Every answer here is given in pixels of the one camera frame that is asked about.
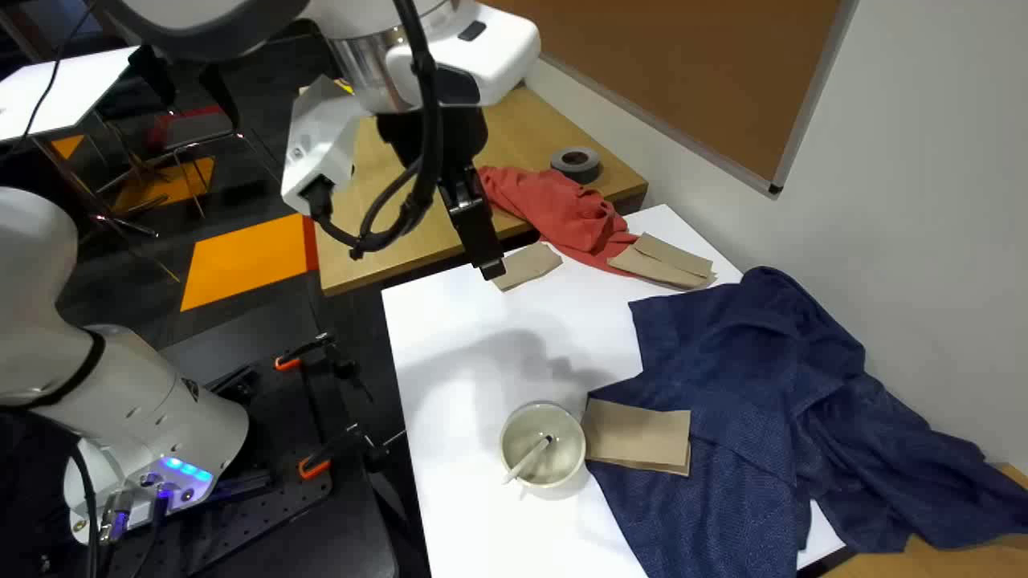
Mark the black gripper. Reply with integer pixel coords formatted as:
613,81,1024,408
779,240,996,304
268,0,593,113
376,69,505,279

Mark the white pen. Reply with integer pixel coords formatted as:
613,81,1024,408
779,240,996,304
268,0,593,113
505,435,553,483

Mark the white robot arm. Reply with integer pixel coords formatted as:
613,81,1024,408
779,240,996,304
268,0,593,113
0,0,542,543

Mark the small flat brown paper bag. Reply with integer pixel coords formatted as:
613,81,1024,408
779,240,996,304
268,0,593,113
494,240,563,291

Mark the red orange cloth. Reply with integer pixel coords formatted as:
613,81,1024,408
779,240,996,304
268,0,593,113
478,167,636,270

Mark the grey tape roll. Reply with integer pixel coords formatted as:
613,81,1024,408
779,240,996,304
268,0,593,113
550,148,600,184

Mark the brown paper bag under cloth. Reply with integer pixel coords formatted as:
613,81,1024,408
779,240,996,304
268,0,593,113
610,236,717,288

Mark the framed cork board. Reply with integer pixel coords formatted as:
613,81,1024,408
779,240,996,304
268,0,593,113
489,0,857,196

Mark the navy blue cloth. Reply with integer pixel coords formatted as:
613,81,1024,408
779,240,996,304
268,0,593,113
592,267,1028,578

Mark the orange handled clamp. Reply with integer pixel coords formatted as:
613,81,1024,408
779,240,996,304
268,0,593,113
296,424,401,483
272,330,349,436

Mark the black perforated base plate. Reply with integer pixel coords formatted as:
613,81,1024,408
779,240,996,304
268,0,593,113
93,363,357,578

